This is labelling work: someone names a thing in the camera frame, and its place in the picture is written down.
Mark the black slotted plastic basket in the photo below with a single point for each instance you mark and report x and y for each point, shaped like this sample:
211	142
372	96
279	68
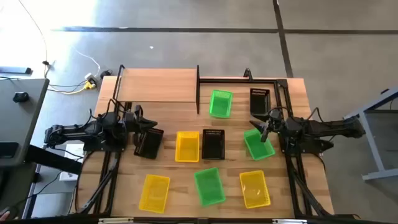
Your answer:
260	102
213	145
152	144

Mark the black aluminium rig frame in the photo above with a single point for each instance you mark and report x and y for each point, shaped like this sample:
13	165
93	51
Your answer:
236	81

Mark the black power plug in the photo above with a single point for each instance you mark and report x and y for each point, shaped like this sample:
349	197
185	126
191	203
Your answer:
105	74

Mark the black computer mouse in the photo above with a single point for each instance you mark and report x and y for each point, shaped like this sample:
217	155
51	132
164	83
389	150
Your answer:
20	97

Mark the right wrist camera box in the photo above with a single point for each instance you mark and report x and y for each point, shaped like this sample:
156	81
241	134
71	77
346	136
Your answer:
275	113

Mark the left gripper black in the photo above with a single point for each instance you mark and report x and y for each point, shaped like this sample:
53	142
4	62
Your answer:
132	123

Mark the white box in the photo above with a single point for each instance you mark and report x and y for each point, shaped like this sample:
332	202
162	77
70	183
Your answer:
74	152

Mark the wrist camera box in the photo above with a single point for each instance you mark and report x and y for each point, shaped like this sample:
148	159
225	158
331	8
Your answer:
275	113
138	111

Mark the silver metal bracket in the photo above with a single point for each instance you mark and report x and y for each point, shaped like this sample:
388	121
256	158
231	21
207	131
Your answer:
115	220
289	221

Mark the white power strip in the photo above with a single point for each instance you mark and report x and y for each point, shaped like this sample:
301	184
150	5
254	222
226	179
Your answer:
91	77

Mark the grey metal table frame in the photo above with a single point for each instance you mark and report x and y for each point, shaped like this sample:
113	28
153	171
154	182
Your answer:
371	140

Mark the green slotted plastic basket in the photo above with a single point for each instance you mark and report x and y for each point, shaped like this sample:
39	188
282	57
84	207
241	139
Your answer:
210	187
259	146
221	104

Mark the yellow slotted plastic basket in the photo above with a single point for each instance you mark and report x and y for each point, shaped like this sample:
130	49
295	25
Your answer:
187	147
254	189
154	194

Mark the black desk leg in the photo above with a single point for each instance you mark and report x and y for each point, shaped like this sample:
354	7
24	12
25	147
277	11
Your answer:
53	160

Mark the wooden shelf with black frame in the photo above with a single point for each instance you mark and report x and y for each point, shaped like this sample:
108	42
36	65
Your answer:
155	85

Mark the black flat phone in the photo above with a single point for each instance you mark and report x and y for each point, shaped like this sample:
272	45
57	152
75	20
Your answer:
7	150

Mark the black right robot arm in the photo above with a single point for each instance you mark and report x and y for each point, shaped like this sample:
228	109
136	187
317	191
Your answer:
326	127

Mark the person's hand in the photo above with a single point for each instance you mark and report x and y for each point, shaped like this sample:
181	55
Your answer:
4	215

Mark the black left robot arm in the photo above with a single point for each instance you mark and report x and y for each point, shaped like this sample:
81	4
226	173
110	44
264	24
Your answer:
77	132

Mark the grey desk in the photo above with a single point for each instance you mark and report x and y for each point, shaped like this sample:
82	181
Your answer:
21	124

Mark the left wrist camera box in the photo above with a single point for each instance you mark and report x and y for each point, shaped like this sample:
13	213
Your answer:
138	111

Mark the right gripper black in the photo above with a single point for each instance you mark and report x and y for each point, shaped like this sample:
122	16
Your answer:
276	126

